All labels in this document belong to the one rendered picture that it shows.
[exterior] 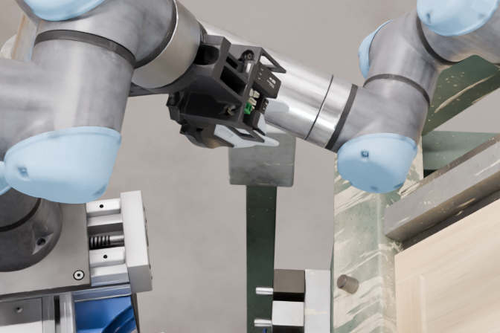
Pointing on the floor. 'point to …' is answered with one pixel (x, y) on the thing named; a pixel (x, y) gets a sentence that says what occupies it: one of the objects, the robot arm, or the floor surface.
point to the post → (260, 250)
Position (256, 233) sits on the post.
